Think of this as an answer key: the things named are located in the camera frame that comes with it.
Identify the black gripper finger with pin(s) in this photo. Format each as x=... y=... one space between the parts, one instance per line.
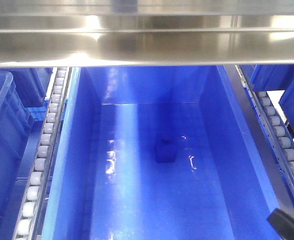
x=282 y=223

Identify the blue block part with knob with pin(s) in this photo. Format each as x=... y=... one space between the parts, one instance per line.
x=165 y=147

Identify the steel shelf beam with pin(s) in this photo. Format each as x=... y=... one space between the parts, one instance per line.
x=56 y=33

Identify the right white roller track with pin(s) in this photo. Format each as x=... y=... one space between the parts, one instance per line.
x=274 y=129

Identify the white roller track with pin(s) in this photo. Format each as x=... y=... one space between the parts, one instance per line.
x=274 y=129
x=32 y=205

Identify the blue bin at right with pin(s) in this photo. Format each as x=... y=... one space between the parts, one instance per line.
x=275 y=78

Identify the large open blue bin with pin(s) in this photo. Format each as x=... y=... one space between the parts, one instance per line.
x=107 y=184

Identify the left white roller track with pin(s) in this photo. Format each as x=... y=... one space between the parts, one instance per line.
x=32 y=205

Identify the blue bin at left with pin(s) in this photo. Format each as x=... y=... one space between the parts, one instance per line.
x=15 y=127

